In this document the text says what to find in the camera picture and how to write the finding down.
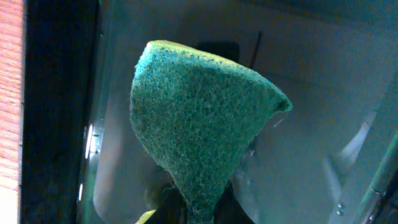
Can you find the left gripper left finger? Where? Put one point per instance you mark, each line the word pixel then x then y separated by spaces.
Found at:
pixel 172 208

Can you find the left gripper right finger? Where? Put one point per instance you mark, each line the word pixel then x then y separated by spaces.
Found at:
pixel 228 210

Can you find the green sponge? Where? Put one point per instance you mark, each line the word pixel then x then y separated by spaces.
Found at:
pixel 195 113

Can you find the black rectangular tray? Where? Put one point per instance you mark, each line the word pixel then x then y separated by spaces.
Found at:
pixel 331 159

